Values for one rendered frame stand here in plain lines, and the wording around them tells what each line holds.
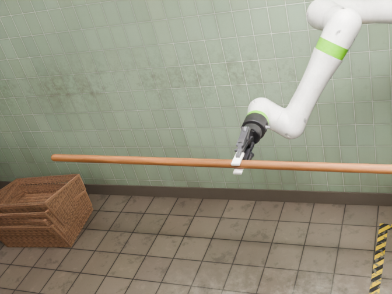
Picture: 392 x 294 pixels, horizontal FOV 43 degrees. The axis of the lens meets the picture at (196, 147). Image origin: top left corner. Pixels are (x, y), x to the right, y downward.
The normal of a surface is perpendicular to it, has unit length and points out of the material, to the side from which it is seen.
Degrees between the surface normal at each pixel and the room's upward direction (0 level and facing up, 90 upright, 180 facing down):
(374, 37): 90
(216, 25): 90
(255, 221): 0
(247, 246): 0
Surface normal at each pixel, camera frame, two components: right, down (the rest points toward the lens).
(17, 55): -0.33, 0.57
